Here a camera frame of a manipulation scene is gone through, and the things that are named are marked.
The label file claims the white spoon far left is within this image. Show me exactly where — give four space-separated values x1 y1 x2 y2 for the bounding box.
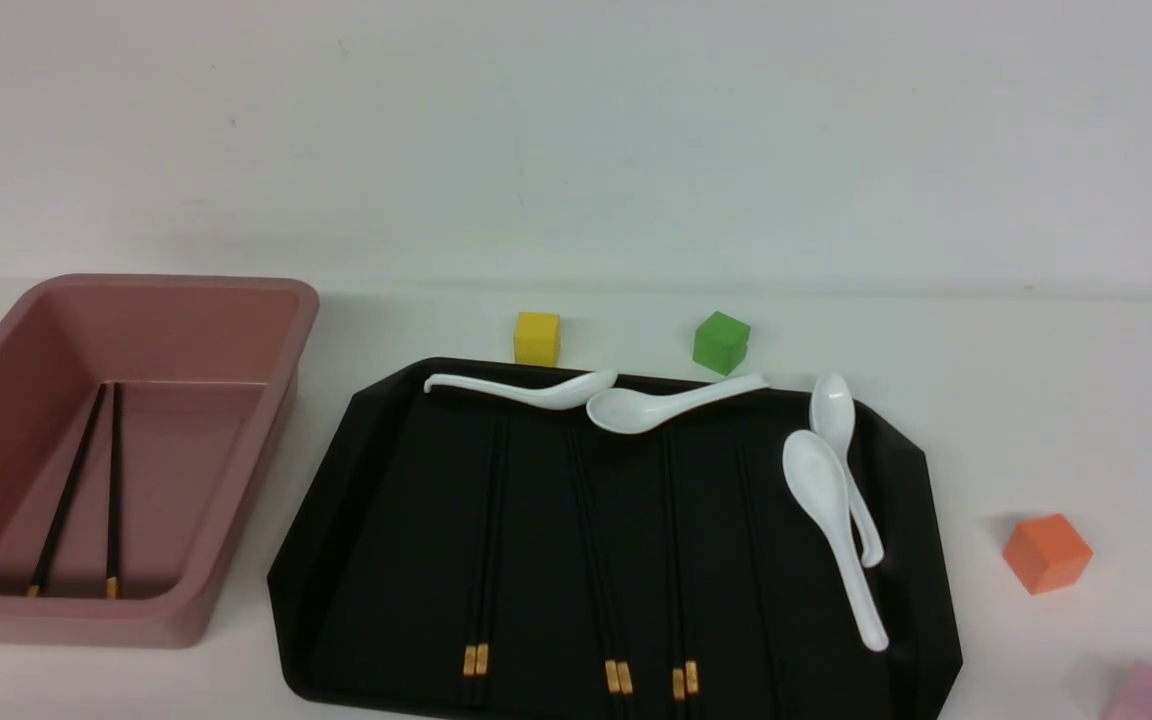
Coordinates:
422 370 620 411

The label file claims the black chopstick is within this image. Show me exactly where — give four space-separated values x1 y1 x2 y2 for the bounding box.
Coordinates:
26 382 109 598
473 418 511 679
462 418 498 683
660 429 689 717
105 382 123 600
570 430 634 703
564 429 626 702
666 429 700 706

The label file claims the pink plastic bin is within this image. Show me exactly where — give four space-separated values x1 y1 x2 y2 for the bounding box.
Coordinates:
0 274 319 647

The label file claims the yellow cube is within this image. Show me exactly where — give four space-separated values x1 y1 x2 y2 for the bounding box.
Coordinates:
513 313 561 366

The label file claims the black plastic tray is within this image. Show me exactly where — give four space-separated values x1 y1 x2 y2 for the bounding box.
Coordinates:
268 357 963 719

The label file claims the white spoon front right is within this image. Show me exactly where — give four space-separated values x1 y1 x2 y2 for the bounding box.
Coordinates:
782 429 890 652

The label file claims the orange cube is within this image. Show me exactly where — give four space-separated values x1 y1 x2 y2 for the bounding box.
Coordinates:
1002 511 1094 594

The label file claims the green cube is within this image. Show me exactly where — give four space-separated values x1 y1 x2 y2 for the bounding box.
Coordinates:
692 311 751 376

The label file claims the white spoon back right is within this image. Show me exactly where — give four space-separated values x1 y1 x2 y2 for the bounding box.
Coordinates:
808 373 884 569

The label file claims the white spoon centre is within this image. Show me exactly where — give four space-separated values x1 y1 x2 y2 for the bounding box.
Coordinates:
585 373 771 435

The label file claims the white spoon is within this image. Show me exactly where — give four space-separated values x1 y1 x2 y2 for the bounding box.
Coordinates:
782 429 890 652
585 373 771 435
808 373 884 569
422 370 620 411

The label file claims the pink cube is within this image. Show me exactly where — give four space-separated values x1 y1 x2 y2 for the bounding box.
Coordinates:
1102 662 1152 719

